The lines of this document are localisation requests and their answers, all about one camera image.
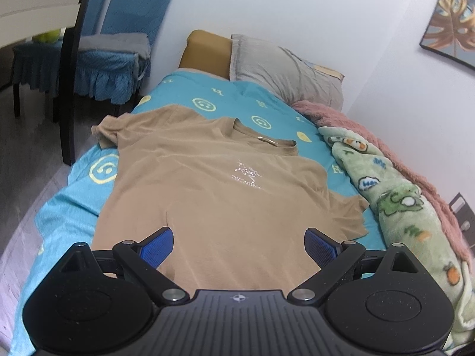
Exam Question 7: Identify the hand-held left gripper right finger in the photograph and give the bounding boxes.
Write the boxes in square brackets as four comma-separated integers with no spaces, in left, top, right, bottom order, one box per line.
[288,227,417,307]

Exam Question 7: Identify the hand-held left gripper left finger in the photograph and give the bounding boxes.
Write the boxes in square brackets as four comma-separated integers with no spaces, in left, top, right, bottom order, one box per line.
[59,226,190,307]

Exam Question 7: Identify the tan printed t-shirt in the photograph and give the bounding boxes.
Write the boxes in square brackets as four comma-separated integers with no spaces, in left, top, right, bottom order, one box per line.
[91,106,370,293]

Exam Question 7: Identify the green cartoon blanket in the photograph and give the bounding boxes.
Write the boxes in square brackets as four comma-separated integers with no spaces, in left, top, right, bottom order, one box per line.
[318,126,475,349]

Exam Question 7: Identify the pink fluffy blanket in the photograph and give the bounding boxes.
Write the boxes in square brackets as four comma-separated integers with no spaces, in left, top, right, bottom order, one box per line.
[293,100,474,264]

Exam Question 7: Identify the dark grey box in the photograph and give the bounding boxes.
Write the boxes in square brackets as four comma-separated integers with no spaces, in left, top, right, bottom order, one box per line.
[449,192,475,247]

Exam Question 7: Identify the blue printed bedsheet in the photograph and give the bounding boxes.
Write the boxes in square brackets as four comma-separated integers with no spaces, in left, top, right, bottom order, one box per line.
[11,70,388,355]

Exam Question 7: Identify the tan thin pillow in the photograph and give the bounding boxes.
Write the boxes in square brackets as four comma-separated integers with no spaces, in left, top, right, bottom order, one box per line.
[313,65,345,81]

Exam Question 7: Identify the grey pillow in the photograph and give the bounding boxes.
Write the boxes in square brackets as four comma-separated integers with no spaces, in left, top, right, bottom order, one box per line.
[229,33,345,110]

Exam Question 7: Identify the tan upholstered bed end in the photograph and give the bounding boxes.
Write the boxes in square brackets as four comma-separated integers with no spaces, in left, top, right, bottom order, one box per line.
[179,30,234,81]

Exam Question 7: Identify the grey seat cushion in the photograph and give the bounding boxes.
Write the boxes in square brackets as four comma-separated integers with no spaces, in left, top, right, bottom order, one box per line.
[78,31,152,62]

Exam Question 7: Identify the blue covered chair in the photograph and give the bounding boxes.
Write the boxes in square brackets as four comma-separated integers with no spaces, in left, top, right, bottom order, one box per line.
[72,0,182,106]
[13,0,115,118]

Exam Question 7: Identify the green fruit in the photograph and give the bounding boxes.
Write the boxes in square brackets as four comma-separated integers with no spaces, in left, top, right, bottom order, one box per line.
[31,30,62,44]

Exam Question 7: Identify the white and dark table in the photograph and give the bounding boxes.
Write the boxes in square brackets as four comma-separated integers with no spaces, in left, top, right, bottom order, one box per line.
[0,0,105,166]

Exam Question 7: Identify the leaf wall picture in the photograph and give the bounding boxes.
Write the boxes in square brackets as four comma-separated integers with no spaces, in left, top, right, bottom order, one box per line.
[419,0,475,69]

